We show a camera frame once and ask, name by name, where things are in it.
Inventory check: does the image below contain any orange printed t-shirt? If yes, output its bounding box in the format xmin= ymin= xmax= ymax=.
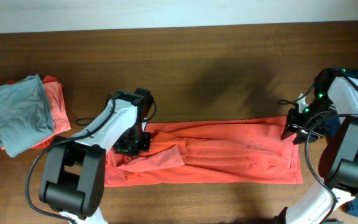
xmin=104 ymin=116 xmax=303 ymax=187

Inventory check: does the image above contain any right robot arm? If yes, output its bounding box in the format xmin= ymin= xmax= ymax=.
xmin=273 ymin=68 xmax=358 ymax=223

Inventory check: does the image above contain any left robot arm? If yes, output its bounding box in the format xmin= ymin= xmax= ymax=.
xmin=39 ymin=88 xmax=155 ymax=223

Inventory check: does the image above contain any folded pink shirt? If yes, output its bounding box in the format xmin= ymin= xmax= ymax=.
xmin=0 ymin=82 xmax=71 ymax=150

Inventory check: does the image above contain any folded grey shirt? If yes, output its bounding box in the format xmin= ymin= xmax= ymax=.
xmin=0 ymin=75 xmax=55 ymax=157

